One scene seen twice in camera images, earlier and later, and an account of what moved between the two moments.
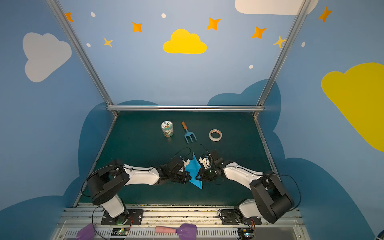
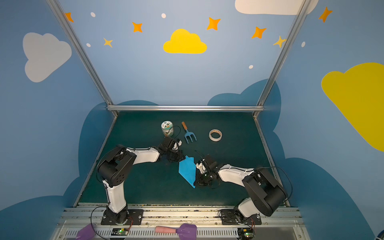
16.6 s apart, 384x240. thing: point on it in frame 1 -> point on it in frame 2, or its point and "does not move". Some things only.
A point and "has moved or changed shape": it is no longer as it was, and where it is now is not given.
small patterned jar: (167, 128) does not move
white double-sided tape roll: (217, 131) does not move
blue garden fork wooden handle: (188, 133) does not move
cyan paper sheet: (194, 166) has moved or changed shape
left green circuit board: (120, 231) does not move
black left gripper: (181, 173) -> (174, 154)
